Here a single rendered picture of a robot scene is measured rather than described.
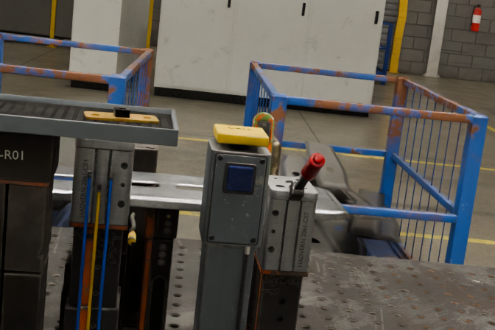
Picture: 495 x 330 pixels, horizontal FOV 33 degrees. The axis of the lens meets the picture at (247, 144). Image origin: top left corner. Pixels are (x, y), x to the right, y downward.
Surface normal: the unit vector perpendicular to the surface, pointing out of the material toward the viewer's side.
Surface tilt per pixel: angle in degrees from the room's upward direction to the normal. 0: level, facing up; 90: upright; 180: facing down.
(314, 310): 0
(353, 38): 90
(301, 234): 90
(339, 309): 0
